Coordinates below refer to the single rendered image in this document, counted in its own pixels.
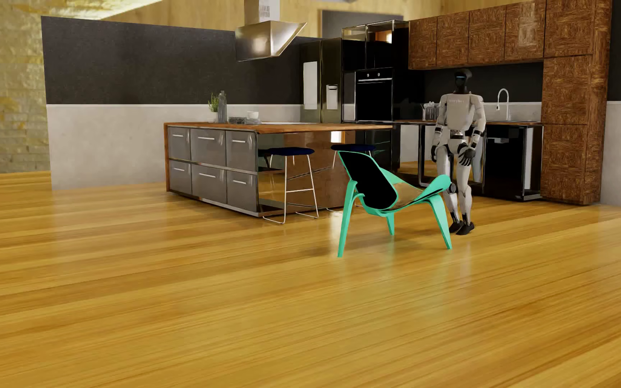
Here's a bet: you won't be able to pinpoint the white left robot leg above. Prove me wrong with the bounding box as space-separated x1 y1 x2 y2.
456 156 476 236

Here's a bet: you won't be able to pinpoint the white robot leg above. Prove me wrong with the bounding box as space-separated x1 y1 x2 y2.
456 156 476 236
445 139 462 234

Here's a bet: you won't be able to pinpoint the black dishwasher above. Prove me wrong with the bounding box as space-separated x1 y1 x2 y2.
482 125 544 202

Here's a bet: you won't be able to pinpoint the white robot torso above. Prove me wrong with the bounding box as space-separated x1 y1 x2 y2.
440 92 485 142

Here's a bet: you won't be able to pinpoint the white right robot leg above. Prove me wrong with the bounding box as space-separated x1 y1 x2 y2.
445 139 462 234

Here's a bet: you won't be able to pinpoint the wooden kitchen counter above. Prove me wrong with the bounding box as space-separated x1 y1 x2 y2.
394 119 543 127

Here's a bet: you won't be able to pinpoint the white curved faucet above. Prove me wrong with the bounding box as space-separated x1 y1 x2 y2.
495 88 511 121

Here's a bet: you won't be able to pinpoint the green lounge chair black seat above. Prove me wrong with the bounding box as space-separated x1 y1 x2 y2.
336 150 454 258

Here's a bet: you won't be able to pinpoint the black robot head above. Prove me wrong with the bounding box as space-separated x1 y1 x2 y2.
453 68 473 95

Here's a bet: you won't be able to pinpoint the black built-in oven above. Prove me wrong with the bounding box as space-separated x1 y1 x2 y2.
355 67 395 123

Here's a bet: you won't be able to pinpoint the tall dark wood cabinet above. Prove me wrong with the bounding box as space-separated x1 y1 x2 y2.
539 0 612 206

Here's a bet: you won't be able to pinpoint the dark wood upper cabinets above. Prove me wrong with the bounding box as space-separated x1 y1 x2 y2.
408 0 547 71

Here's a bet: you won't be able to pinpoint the black refrigerator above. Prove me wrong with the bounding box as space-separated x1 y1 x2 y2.
299 38 344 124

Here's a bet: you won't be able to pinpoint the steel range hood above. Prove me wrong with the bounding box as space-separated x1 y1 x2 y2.
234 0 308 62

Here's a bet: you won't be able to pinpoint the kitchen island steel drawers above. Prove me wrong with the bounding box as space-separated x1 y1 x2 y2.
163 122 395 219

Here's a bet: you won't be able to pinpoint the blue bar stool wire legs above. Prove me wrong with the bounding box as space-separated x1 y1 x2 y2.
330 143 377 212
260 147 321 225

